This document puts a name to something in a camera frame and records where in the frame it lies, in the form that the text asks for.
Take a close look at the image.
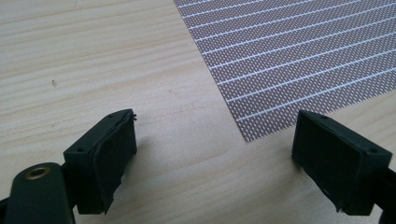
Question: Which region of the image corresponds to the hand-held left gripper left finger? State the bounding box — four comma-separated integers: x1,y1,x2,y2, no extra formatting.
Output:
63,108,138,216

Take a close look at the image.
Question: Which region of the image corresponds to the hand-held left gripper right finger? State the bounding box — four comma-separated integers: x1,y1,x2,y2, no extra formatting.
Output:
290,109,393,217

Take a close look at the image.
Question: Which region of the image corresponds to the brown woven striped placemat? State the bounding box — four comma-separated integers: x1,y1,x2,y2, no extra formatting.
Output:
173,0,396,143

